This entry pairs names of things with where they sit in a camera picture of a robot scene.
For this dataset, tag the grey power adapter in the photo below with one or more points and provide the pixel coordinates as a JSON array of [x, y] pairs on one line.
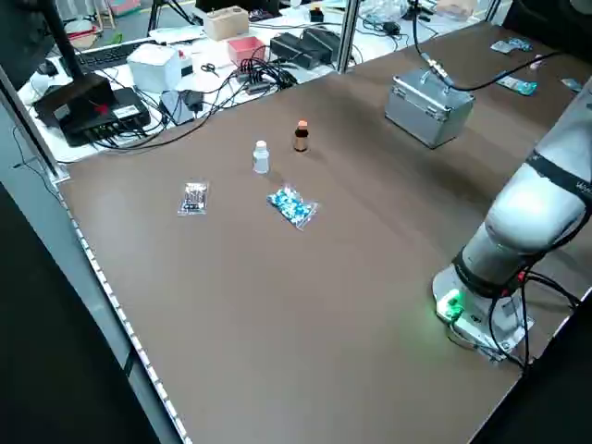
[[173, 108]]

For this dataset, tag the small teal packet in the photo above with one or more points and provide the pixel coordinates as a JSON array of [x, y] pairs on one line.
[[571, 84]]

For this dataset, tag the white blue surgical pack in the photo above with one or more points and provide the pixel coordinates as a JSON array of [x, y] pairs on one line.
[[501, 46]]

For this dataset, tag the pink box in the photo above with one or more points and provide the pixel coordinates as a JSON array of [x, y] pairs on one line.
[[245, 51]]

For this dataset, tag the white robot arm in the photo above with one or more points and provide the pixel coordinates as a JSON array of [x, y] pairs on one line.
[[509, 231]]

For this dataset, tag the silver aluminium case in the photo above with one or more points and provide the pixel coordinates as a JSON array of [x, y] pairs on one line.
[[416, 115]]

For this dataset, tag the teal cotton swab packet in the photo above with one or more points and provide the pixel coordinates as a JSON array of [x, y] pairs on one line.
[[518, 85]]

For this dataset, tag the black network switch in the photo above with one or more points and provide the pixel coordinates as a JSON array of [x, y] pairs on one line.
[[120, 113]]

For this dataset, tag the clear plastic bag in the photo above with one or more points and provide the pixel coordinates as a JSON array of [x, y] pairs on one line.
[[384, 9]]

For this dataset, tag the translucent white bottle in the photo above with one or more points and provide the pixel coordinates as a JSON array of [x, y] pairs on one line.
[[261, 159]]

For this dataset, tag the black plug adapter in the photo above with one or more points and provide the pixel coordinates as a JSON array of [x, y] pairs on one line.
[[192, 99]]

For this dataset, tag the brown bottle orange cap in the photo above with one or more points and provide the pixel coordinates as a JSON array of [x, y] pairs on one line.
[[300, 139]]

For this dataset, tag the black monitor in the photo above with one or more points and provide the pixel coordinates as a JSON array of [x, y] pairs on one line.
[[23, 37]]

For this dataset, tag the small black orange box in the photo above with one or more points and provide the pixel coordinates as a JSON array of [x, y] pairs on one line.
[[316, 15]]

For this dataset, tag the small white pill bottle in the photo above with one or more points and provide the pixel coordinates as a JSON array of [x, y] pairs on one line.
[[536, 62]]

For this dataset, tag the blue white capsule bag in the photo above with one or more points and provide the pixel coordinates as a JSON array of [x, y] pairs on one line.
[[291, 207], [521, 44]]

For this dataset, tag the black power brick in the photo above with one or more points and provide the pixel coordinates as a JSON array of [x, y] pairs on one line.
[[324, 41], [289, 48]]

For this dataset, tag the black tripod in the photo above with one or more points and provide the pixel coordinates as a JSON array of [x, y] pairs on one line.
[[159, 11]]

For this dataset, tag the black power strip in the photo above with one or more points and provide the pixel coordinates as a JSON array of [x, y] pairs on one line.
[[254, 78]]

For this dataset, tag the black keyboard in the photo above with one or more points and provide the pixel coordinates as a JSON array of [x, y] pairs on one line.
[[106, 55]]

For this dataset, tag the aluminium frame rail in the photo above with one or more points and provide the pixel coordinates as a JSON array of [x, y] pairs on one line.
[[32, 134]]

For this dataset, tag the white box appliance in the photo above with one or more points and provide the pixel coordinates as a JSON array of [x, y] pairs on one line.
[[152, 67]]

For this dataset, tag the aluminium post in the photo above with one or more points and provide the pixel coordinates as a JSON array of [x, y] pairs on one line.
[[347, 37]]

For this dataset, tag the black monitor stand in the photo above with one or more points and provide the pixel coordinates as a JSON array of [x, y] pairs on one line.
[[78, 97]]

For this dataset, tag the black scissors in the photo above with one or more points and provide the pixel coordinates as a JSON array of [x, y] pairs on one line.
[[210, 68]]

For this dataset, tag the wooden box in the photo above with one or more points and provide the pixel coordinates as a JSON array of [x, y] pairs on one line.
[[226, 23]]

